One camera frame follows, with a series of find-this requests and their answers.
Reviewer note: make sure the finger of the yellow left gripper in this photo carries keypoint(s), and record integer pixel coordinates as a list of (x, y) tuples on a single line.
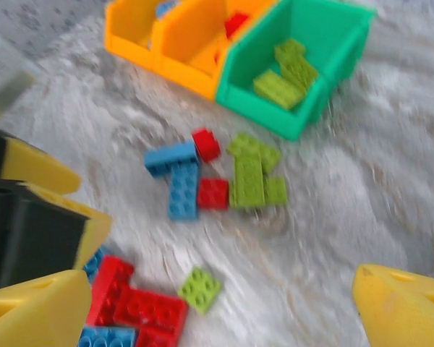
[(32, 166), (40, 235)]

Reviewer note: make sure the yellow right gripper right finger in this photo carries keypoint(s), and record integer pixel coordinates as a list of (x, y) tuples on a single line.
[(405, 314)]

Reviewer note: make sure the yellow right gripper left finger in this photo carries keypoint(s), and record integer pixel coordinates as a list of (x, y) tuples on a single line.
[(36, 314)]

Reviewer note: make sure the blue two-by-four lego brick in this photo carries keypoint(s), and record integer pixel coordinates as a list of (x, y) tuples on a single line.
[(182, 195), (166, 157), (106, 337)]

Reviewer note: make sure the blue two-by-two lego brick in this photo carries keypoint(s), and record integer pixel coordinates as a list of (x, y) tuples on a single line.
[(93, 265)]

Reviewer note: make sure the red two-by-four lego brick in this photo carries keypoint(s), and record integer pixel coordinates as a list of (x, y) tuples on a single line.
[(110, 285), (152, 311)]

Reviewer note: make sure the green two-by-two lego brick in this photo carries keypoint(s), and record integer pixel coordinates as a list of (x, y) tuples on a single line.
[(276, 191), (199, 289)]

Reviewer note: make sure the yellow plastic storage bin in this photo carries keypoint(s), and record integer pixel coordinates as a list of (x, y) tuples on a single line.
[(188, 47), (130, 32)]

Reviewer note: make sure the red two-by-two lego brick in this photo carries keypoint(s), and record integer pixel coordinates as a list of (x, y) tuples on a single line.
[(212, 194), (207, 146)]

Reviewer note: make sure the green two-by-four lego brick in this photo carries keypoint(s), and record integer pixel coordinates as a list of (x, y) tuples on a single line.
[(247, 180), (296, 61), (278, 88)]

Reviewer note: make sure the green plastic storage bin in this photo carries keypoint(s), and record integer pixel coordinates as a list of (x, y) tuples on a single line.
[(260, 115)]

